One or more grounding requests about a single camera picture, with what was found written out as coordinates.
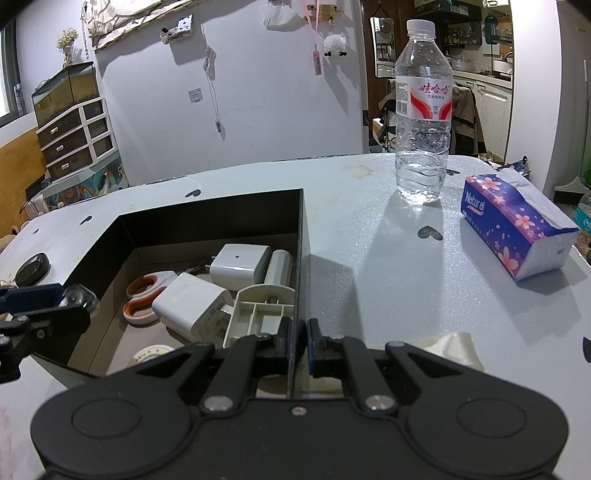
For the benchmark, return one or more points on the white charger with dot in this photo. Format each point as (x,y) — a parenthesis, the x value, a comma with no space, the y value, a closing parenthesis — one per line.
(235,265)

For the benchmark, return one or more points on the kitchen shelf with jars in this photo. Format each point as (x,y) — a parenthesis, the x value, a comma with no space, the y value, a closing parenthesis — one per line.
(461,34)

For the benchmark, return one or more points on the dark snack bag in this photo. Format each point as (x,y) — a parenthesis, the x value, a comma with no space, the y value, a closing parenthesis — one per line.
(519,165)

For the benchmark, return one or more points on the white kitchen cabinets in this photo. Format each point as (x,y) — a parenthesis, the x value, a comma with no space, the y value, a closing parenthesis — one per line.
(494,115)

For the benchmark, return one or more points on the green label bottle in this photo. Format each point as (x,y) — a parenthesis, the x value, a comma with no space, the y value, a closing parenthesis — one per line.
(584,217)

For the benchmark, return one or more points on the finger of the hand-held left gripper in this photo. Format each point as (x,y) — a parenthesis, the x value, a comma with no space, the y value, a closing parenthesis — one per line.
(32,296)
(27,332)

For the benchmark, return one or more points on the orange and white scissors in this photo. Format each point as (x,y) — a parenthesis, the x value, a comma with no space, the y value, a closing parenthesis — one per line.
(157,279)

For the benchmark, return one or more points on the wooden hook rack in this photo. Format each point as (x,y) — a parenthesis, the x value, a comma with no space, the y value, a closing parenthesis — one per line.
(325,9)

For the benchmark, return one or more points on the clear water bottle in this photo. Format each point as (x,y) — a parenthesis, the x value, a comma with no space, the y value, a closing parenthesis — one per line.
(422,166)

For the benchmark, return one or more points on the purple floral tissue pack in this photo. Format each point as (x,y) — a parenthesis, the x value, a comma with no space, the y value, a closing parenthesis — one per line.
(508,217)

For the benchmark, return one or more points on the white plush sheep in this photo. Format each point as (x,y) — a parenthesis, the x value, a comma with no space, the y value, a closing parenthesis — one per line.
(334,42)

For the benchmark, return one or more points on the dried flowers in vase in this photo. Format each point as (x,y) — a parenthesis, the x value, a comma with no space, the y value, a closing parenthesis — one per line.
(68,39)

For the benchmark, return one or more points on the white wall socket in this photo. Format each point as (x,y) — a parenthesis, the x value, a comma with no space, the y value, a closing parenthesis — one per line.
(195,96)

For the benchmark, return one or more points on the white refrigerator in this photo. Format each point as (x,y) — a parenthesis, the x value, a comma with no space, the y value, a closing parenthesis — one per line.
(554,92)

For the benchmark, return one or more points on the wall mirror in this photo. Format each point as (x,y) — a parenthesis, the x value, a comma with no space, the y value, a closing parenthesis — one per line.
(383,41)

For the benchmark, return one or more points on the white tape roll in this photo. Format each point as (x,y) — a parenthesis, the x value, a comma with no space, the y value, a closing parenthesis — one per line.
(138,355)

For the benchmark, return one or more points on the black oval case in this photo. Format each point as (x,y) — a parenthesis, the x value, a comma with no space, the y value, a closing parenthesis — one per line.
(32,268)

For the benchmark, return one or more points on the window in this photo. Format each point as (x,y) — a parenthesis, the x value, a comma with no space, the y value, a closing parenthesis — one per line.
(4,92)

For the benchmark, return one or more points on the patterned hanging cloth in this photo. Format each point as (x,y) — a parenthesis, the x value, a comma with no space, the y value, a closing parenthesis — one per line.
(111,23)

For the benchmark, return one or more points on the large white charger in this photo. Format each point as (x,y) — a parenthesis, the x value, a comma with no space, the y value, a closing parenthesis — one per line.
(189,300)

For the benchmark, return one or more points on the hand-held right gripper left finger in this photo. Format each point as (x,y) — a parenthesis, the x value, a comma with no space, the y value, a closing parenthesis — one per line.
(289,346)

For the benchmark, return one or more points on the crumpled beige tissue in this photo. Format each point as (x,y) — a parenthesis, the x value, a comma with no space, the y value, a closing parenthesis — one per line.
(455,348)

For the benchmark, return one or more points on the white drawer unit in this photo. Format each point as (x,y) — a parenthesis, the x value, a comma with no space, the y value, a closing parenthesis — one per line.
(69,143)

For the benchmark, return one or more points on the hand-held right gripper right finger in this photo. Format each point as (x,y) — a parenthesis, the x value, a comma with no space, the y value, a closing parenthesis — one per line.
(309,346)

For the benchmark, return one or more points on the glass fish tank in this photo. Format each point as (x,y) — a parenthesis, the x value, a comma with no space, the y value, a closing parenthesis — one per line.
(64,97)

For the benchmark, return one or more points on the chair with brown coat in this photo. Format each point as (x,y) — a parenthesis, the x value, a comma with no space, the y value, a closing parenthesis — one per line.
(466,115)

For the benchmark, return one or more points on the black cardboard box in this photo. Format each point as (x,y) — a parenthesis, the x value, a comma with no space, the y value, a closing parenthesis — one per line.
(207,217)

